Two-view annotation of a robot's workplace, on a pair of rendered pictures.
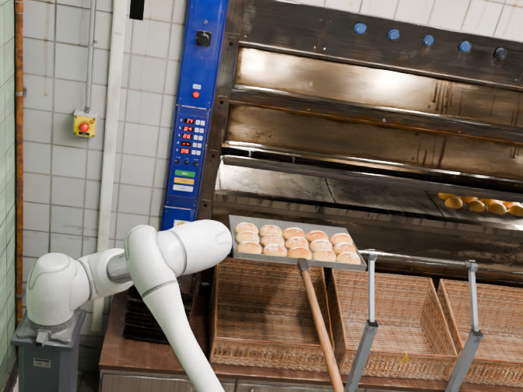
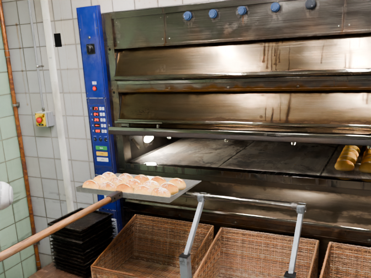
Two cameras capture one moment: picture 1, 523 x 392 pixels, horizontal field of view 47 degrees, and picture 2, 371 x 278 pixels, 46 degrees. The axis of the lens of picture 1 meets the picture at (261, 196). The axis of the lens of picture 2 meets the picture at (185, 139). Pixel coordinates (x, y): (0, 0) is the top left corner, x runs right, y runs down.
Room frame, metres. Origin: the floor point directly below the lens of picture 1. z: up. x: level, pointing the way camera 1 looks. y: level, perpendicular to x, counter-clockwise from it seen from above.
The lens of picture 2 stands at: (0.67, -1.70, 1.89)
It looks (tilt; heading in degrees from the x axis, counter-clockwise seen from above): 12 degrees down; 38
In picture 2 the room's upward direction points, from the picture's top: 4 degrees counter-clockwise
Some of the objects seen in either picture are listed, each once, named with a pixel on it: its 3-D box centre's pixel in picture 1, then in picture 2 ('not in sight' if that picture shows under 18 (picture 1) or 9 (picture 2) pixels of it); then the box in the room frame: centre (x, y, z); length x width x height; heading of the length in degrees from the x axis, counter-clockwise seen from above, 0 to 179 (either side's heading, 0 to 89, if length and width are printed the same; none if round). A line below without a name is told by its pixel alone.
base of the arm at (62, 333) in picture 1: (48, 321); not in sight; (1.61, 0.64, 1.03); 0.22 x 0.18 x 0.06; 7
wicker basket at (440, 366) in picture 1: (387, 322); (255, 276); (2.43, -0.74, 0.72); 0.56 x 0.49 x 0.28; 101
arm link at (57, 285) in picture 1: (54, 285); not in sight; (1.63, 0.63, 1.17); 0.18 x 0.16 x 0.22; 137
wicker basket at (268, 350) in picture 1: (269, 311); (154, 257); (2.33, -0.15, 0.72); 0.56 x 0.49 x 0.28; 100
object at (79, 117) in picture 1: (85, 123); (44, 118); (2.39, 0.81, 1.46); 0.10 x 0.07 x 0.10; 100
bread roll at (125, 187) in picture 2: (300, 252); (124, 188); (2.10, -0.20, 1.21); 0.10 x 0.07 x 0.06; 99
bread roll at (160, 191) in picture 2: (349, 257); (160, 192); (2.14, -0.41, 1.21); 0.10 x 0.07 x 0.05; 101
